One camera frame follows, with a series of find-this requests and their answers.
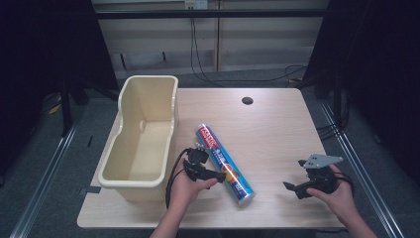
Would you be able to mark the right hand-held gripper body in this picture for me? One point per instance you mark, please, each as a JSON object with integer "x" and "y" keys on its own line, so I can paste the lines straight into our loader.
{"x": 322, "y": 180}

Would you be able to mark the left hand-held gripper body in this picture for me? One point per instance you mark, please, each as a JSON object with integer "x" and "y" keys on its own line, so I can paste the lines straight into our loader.
{"x": 194, "y": 168}

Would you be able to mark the cream plastic bin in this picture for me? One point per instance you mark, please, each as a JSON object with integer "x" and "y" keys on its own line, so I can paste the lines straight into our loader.
{"x": 148, "y": 142}

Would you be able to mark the person's right hand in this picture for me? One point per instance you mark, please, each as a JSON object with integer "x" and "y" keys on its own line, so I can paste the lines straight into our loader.
{"x": 340, "y": 201}

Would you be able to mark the aluminium floor rail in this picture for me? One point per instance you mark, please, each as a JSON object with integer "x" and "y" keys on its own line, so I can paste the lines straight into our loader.
{"x": 360, "y": 172}
{"x": 43, "y": 185}

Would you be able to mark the black metal stand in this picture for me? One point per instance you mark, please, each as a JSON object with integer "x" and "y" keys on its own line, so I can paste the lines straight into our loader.
{"x": 66, "y": 105}
{"x": 337, "y": 99}

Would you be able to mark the black curtain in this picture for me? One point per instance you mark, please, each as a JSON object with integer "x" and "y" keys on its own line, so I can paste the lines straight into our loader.
{"x": 379, "y": 66}
{"x": 39, "y": 49}

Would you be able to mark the person's left hand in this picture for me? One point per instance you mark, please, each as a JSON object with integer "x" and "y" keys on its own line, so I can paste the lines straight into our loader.
{"x": 185, "y": 191}

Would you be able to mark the white wall power outlet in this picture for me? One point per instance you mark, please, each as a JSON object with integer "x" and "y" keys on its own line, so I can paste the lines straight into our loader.
{"x": 196, "y": 4}

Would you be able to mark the blue plastic wrap roll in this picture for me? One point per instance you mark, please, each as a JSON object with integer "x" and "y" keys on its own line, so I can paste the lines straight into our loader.
{"x": 228, "y": 168}

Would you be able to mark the black horizontal frame bar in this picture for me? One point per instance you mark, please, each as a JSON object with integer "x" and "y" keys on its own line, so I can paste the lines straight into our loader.
{"x": 211, "y": 13}

